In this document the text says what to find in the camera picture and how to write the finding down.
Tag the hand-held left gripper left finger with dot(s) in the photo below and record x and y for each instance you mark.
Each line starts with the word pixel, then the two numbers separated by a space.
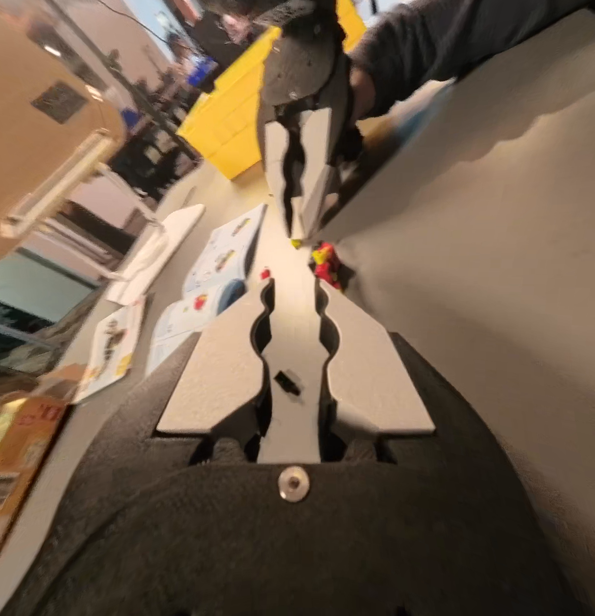
pixel 215 385

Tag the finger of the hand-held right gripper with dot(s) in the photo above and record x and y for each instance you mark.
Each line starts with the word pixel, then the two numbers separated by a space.
pixel 319 144
pixel 274 154

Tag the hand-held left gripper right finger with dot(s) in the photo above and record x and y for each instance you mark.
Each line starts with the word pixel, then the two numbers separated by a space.
pixel 374 385

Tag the red yellow lego model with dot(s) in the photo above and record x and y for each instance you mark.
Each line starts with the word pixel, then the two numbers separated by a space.
pixel 326 269

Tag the person's right forearm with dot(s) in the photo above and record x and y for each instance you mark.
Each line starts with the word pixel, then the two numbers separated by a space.
pixel 446 38

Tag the black lego piece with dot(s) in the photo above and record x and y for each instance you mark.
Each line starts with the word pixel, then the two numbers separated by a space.
pixel 287 382

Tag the orange cardboard lego box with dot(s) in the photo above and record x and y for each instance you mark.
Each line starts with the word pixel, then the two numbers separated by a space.
pixel 23 433

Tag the person's right hand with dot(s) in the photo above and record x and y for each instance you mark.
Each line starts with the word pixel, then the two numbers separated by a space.
pixel 362 91

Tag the yellow plastic bin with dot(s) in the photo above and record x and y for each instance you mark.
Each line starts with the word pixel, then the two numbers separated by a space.
pixel 230 120

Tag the open instruction booklet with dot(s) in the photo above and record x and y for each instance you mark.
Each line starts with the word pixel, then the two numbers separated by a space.
pixel 220 250

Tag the closed instruction booklet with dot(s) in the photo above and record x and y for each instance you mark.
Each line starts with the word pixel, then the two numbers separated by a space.
pixel 109 346

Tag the storage shelf rack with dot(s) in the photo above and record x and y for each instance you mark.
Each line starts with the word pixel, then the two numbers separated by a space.
pixel 148 159

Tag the ceiling air vent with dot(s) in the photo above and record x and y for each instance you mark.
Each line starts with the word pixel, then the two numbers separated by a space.
pixel 59 102

